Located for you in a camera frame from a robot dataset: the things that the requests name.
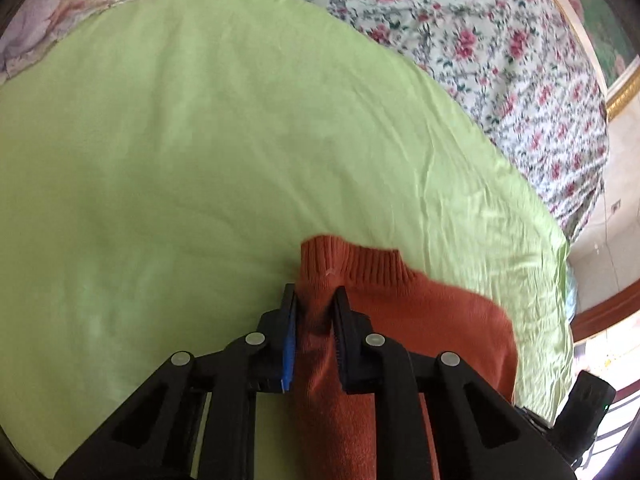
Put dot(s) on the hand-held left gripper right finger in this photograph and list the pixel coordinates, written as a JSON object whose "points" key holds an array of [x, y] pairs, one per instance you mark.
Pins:
{"points": [[342, 355]]}

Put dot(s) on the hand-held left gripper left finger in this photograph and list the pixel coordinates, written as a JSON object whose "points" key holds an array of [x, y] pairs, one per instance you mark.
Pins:
{"points": [[289, 360]]}

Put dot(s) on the orange knit sweater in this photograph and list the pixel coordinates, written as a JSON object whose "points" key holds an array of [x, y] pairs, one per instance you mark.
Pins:
{"points": [[400, 310]]}

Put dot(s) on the light blue cloth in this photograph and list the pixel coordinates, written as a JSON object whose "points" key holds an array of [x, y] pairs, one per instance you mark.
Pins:
{"points": [[572, 295]]}

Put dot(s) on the light green bed sheet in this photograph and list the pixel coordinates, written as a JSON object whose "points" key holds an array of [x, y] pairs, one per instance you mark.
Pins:
{"points": [[200, 160]]}

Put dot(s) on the white red floral quilt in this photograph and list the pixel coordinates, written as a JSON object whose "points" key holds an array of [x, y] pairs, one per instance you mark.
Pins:
{"points": [[500, 60]]}

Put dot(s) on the pastel floral cloth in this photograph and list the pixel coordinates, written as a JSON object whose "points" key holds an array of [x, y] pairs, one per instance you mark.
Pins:
{"points": [[50, 15]]}

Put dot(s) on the wooden bed frame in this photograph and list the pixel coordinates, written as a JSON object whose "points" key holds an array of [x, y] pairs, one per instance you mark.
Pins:
{"points": [[610, 310]]}

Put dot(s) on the wall socket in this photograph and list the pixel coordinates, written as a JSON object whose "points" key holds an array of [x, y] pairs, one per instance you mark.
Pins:
{"points": [[616, 205]]}

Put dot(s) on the gold framed wall painting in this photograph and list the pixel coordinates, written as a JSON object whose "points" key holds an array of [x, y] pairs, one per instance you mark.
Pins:
{"points": [[600, 35]]}

